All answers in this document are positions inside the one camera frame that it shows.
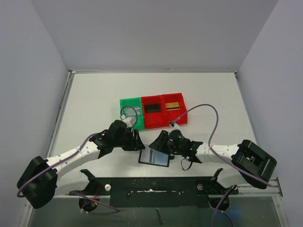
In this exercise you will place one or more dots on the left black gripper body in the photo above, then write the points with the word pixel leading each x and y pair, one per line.
pixel 132 139

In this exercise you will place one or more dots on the green plastic bin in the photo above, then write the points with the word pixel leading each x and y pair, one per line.
pixel 132 102

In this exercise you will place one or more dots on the middle red plastic bin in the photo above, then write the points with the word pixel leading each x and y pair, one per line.
pixel 153 120

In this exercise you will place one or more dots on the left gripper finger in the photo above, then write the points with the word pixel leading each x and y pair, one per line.
pixel 130 147
pixel 138 144

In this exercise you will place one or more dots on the red plastic bin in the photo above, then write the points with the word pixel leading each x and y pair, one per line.
pixel 173 115
pixel 153 120

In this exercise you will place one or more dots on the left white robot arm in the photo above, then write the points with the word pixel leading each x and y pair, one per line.
pixel 39 182

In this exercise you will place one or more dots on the black VIP credit card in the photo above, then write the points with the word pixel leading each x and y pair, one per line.
pixel 152 108

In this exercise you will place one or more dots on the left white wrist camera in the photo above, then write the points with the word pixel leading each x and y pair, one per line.
pixel 130 121

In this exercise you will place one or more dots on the silver VIP credit card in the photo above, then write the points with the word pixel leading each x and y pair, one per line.
pixel 135 111

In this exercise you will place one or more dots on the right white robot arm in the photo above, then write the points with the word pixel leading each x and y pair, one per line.
pixel 248 162

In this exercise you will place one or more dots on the right red plastic bin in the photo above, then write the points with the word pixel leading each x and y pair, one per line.
pixel 173 115

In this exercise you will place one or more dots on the aluminium frame rail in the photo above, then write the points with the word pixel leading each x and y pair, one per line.
pixel 246 190

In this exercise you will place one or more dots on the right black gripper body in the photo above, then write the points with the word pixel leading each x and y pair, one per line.
pixel 166 143

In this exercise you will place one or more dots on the gold credit card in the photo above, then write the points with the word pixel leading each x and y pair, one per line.
pixel 172 106

